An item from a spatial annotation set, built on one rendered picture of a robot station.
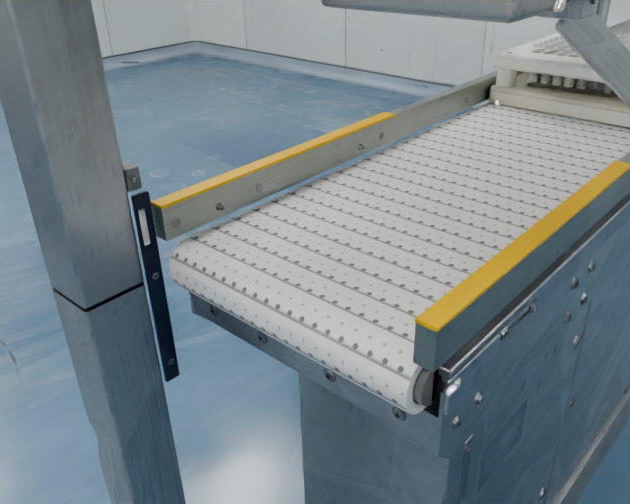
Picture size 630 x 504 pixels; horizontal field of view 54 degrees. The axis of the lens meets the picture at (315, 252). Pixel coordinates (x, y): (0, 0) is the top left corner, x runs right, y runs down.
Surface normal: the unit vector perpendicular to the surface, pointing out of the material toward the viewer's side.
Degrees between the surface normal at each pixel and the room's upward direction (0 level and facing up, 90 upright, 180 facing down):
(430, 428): 90
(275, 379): 0
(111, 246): 90
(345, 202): 0
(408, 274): 0
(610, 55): 87
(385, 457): 90
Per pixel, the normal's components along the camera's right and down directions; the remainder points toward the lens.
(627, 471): -0.03, -0.88
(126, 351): 0.74, 0.31
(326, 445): -0.67, 0.37
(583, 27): 0.25, 0.42
